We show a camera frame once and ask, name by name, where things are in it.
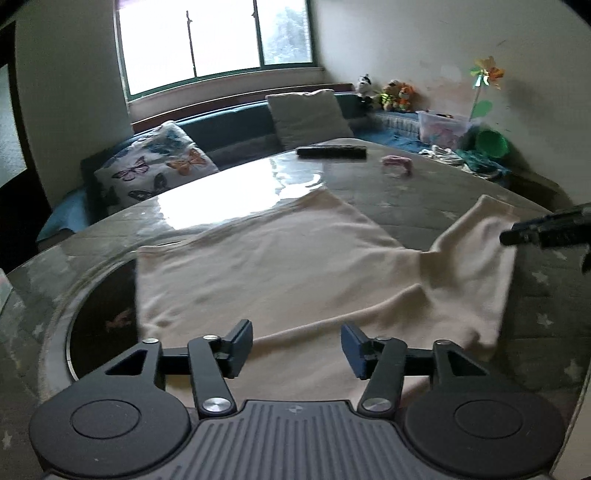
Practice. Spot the cream knit garment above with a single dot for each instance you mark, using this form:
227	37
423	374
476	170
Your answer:
286	267

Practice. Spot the clear plastic toy box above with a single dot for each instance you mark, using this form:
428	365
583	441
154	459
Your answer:
443	129

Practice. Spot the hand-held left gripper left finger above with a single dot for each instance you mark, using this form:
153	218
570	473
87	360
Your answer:
241	350

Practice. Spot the beige pillow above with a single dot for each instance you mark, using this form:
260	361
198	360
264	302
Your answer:
309	117

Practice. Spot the colourful pinwheel toy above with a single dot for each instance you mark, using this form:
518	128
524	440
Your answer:
487	71

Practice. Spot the dark green cloth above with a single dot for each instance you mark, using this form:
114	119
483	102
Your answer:
482	164

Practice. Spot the butterfly print pillow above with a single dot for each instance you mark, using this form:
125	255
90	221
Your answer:
152	166

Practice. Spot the teal sofa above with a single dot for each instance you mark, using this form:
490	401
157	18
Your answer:
240	122

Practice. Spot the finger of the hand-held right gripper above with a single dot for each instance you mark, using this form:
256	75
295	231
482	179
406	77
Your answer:
545	240
563	219

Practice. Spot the green framed window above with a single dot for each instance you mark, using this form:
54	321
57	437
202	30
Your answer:
184	41

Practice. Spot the green plastic bucket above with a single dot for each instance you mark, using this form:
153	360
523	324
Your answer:
493	144

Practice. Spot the plush with yellow vest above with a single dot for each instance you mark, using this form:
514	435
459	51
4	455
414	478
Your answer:
390	94

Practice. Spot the pink scrunchie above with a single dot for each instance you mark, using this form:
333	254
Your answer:
397	160

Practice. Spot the dark door with glass panel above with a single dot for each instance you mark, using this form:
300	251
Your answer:
32	198

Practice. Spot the black remote control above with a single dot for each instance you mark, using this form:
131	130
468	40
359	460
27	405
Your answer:
332	151

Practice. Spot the round black built-in cooktop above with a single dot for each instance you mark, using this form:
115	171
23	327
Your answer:
92	332

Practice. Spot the orange tiger plush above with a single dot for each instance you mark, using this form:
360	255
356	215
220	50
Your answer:
406	98

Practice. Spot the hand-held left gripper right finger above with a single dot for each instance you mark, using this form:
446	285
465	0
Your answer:
353	350

